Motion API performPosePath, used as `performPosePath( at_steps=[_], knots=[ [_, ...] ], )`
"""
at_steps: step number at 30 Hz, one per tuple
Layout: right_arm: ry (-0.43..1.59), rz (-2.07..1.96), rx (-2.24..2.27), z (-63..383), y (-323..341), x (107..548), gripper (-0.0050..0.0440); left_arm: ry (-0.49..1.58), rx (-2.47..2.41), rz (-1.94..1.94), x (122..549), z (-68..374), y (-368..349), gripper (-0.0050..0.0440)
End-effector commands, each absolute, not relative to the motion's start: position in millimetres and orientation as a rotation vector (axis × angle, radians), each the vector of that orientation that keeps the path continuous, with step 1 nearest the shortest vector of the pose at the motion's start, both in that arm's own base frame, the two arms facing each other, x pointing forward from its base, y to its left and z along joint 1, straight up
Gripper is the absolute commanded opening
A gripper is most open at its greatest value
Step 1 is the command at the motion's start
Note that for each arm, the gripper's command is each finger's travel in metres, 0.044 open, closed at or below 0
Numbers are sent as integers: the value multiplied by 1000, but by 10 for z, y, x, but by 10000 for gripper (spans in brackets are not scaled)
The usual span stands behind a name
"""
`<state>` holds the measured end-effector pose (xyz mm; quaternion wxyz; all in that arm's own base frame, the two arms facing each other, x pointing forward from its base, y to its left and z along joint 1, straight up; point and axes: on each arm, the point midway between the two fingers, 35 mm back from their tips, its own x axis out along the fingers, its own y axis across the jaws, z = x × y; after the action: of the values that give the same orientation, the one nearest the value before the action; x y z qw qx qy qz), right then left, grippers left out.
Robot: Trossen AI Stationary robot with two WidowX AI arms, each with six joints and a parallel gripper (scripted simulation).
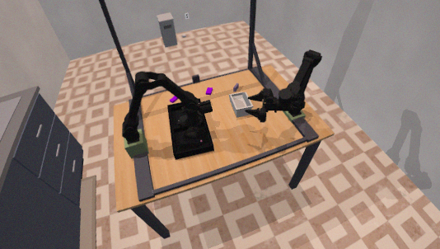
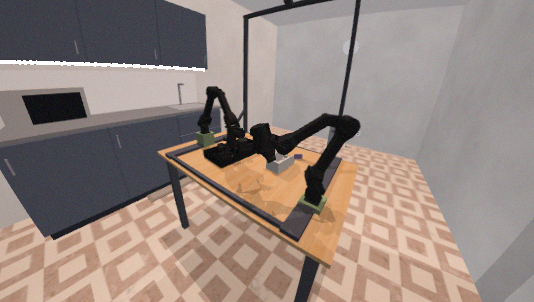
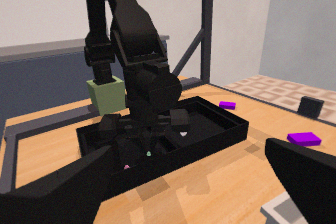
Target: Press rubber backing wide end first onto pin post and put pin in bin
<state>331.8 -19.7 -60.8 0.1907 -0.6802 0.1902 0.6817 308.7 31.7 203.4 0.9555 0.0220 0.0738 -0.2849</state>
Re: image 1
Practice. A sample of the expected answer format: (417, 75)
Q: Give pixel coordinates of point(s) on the purple flat block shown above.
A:
(209, 91)

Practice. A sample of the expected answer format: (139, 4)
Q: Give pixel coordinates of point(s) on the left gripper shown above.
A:
(260, 113)

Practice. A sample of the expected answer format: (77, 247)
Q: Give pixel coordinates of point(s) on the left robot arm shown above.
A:
(301, 79)

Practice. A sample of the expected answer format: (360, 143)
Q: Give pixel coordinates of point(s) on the black metal camera frame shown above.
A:
(250, 53)

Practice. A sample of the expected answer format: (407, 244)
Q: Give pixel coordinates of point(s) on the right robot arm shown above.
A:
(142, 84)

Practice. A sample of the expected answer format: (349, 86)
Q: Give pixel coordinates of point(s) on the purple rectangular block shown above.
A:
(173, 99)

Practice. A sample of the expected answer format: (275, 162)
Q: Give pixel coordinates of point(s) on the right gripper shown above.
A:
(191, 132)

